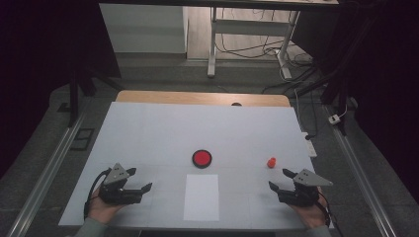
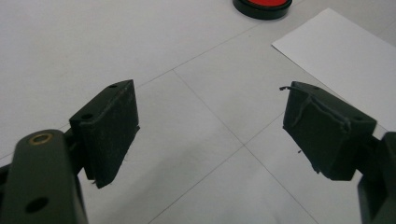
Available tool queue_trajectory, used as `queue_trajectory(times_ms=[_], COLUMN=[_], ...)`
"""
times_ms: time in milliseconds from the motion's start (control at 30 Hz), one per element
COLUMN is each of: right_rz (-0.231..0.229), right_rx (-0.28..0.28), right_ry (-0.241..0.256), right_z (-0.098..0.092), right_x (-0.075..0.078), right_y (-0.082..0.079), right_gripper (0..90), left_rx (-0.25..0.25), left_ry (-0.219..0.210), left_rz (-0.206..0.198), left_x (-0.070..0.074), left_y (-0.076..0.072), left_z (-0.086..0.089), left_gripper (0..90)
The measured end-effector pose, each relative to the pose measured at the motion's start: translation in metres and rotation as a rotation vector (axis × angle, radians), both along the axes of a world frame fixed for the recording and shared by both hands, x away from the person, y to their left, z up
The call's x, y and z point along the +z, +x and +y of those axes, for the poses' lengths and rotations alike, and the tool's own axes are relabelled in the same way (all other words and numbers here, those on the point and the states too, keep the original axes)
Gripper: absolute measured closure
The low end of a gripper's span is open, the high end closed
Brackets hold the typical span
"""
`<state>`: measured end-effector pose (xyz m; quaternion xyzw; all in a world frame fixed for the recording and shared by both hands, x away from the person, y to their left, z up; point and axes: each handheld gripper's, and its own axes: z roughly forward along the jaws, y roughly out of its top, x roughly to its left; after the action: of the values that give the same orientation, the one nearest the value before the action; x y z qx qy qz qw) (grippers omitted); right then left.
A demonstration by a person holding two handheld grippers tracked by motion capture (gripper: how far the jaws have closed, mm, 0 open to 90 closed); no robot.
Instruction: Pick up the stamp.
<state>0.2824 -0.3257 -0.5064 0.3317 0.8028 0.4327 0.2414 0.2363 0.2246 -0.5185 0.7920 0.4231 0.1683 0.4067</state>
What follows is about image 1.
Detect metal floor rail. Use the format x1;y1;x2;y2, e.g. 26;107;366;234
6;108;91;237
324;104;398;237

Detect white desk frame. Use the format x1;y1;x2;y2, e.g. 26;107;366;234
207;6;301;81

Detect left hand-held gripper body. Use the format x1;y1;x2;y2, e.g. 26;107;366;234
98;162;144;205

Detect white adapter with cable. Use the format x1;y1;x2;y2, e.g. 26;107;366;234
327;105;349;125

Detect white power strip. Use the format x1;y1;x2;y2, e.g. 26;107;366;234
300;131;318;159

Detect round black red ink pad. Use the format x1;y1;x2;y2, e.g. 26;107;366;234
192;149;213;170

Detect black metal stand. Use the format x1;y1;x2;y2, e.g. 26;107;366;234
294;0;389;136
57;63;125;128

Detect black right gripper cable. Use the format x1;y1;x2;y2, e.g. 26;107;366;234
316;189;334;229

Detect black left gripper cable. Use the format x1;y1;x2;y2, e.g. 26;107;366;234
83;167;113;221

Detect white paper sheet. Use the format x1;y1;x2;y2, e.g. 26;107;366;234
183;174;220;222

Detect white panel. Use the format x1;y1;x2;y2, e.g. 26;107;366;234
98;3;188;54

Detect white table mat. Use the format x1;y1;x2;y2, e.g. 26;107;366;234
58;101;334;231

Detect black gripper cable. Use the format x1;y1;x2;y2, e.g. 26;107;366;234
316;189;334;229
83;167;113;221

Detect black floor cables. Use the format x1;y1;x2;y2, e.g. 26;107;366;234
214;8;319;95

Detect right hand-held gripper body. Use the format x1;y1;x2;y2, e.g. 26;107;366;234
278;168;334;207

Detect person's left hand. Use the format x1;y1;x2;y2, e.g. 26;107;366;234
86;186;127;225

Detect black curtain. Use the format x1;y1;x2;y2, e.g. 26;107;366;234
0;0;122;181
291;0;419;205

